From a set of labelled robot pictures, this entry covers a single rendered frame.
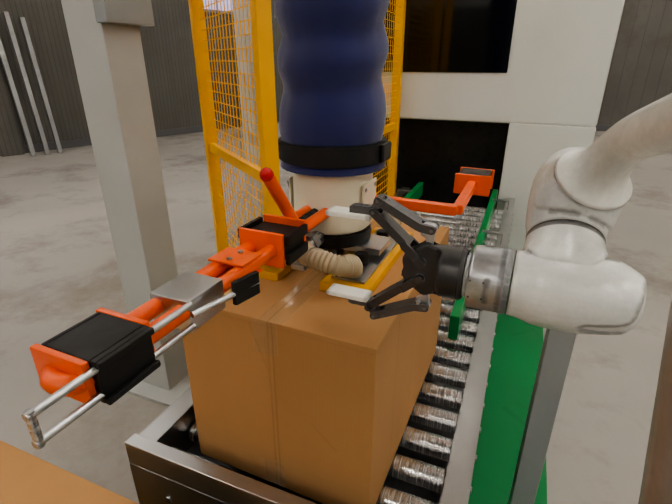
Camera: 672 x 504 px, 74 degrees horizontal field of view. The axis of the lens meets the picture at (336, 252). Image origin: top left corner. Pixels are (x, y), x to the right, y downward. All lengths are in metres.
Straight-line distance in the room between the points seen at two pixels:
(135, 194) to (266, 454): 1.13
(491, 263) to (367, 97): 0.40
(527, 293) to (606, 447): 1.56
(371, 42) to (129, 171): 1.14
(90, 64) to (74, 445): 1.40
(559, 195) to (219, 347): 0.63
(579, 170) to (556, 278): 0.15
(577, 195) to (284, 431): 0.65
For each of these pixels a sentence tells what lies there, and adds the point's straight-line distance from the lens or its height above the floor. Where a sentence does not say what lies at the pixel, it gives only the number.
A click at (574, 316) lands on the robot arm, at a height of 1.07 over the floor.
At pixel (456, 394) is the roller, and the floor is 0.55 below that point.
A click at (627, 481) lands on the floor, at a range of 2.04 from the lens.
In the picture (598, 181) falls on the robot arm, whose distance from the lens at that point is 0.66.
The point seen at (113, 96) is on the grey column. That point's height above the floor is 1.25.
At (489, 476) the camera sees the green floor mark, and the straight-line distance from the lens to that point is 1.85.
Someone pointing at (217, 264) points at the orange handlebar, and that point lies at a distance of 0.67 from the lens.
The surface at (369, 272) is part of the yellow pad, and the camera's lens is 0.88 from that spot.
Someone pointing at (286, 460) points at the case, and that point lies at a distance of 0.97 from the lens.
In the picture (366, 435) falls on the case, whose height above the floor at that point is 0.77.
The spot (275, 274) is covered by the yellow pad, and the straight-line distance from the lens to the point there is 0.90.
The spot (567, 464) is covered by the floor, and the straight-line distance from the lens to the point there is 1.99.
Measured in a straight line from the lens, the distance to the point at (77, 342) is 0.52.
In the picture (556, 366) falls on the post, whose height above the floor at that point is 0.66.
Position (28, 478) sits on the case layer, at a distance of 1.25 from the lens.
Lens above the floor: 1.36
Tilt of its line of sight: 23 degrees down
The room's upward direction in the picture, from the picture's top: straight up
